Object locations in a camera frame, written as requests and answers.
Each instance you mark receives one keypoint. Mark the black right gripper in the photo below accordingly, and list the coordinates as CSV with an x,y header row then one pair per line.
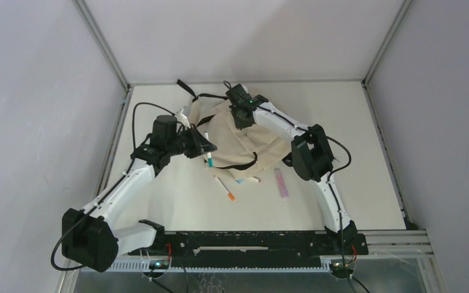
x,y
239,124

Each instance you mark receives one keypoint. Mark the beige canvas backpack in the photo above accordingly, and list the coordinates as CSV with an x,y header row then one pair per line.
x,y
241,153

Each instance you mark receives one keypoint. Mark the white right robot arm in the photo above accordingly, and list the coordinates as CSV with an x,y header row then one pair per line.
x,y
311,154

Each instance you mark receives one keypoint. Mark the teal capped white marker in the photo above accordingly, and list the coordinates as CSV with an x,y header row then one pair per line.
x,y
209,154

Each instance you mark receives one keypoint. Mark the pink highlighter pen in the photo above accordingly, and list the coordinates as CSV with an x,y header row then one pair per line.
x,y
281,183

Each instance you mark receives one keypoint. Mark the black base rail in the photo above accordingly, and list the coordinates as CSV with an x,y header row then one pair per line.
x,y
252,249

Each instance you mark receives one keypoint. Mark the orange capped white marker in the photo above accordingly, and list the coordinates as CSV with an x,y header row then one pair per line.
x,y
225,188

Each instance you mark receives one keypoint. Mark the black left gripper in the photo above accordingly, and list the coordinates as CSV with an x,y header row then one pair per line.
x,y
200,145

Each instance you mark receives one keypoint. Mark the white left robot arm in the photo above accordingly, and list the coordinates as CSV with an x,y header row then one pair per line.
x,y
89,238

